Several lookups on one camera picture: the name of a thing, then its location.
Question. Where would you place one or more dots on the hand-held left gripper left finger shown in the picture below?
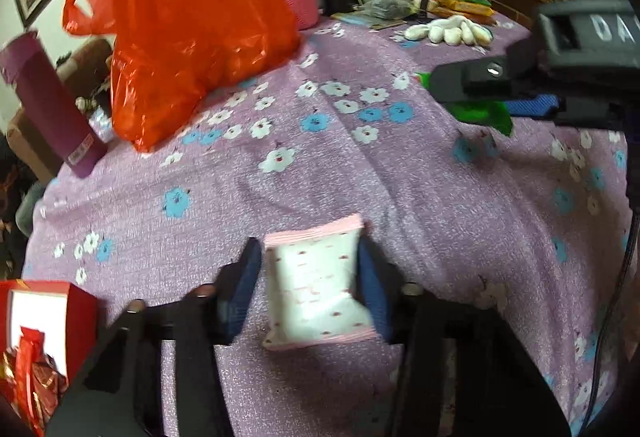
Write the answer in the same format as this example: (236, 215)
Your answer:
(240, 302)

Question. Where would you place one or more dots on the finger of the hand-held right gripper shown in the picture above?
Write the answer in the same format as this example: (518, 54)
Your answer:
(535, 106)
(475, 77)

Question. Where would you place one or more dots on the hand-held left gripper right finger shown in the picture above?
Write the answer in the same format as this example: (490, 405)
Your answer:
(372, 297)

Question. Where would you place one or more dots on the green snack packet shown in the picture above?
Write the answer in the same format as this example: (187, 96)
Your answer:
(480, 114)

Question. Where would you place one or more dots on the white pink-edged snack packet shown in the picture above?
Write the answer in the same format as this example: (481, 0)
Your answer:
(315, 282)

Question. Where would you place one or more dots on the red gift box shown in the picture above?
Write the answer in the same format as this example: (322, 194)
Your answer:
(75, 317)

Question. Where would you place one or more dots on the brown gold snack packet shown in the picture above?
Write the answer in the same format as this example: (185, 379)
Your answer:
(50, 382)

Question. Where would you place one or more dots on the white glove on table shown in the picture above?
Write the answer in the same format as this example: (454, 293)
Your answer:
(450, 32)

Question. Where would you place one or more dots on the orange snack packet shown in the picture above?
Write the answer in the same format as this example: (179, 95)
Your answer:
(467, 7)

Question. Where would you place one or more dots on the clear bag of dark bits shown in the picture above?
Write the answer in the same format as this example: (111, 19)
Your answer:
(385, 9)

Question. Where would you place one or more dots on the purple floral tablecloth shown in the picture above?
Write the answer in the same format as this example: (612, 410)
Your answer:
(400, 177)

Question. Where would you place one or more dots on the purple thermos bottle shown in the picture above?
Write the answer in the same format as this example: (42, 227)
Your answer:
(55, 117)

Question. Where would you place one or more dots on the brown sofa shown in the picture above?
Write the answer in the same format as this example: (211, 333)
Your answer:
(30, 142)

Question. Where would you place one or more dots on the red plastic bag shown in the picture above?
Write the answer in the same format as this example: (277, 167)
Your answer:
(190, 37)

